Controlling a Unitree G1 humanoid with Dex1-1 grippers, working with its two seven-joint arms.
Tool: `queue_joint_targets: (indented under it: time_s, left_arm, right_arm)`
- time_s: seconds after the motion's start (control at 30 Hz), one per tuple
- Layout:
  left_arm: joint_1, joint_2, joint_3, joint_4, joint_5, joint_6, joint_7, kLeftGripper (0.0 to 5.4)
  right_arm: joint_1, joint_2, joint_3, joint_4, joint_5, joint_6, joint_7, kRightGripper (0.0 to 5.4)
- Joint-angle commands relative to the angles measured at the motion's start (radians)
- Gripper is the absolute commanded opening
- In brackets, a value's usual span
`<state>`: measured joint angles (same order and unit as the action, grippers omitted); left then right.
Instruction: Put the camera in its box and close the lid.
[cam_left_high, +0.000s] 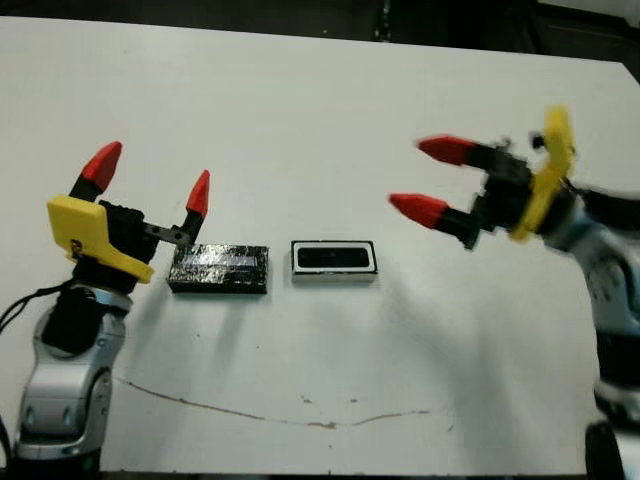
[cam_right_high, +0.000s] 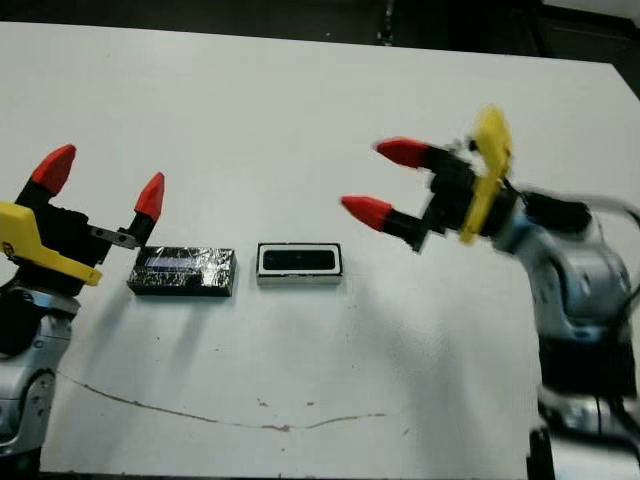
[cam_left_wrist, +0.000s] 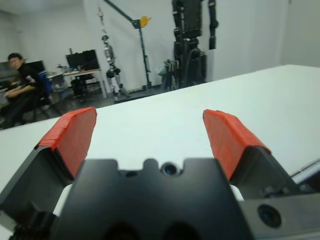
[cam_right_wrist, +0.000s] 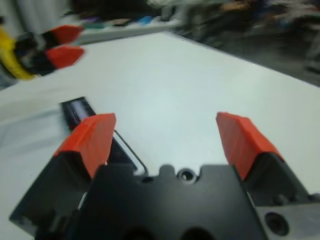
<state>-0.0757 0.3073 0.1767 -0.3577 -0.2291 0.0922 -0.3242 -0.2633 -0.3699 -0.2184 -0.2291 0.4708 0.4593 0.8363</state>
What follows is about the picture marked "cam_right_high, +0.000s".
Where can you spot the small black camera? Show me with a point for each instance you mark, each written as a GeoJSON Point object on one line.
{"type": "Point", "coordinates": [300, 262]}

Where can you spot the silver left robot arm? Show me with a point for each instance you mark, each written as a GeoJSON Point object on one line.
{"type": "Point", "coordinates": [20, 385]}

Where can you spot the shiny black box lid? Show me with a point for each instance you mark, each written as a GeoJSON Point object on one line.
{"type": "Point", "coordinates": [185, 272]}

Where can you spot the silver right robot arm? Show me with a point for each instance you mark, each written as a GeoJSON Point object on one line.
{"type": "Point", "coordinates": [575, 270]}

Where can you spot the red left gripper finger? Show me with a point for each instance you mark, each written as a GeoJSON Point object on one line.
{"type": "Point", "coordinates": [52, 170]}
{"type": "Point", "coordinates": [150, 197]}

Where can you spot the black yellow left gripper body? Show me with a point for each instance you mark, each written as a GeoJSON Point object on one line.
{"type": "Point", "coordinates": [45, 245]}

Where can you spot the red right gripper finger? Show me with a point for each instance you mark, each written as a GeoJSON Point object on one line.
{"type": "Point", "coordinates": [405, 152]}
{"type": "Point", "coordinates": [370, 212]}

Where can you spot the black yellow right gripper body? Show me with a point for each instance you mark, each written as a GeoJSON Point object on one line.
{"type": "Point", "coordinates": [480, 200]}

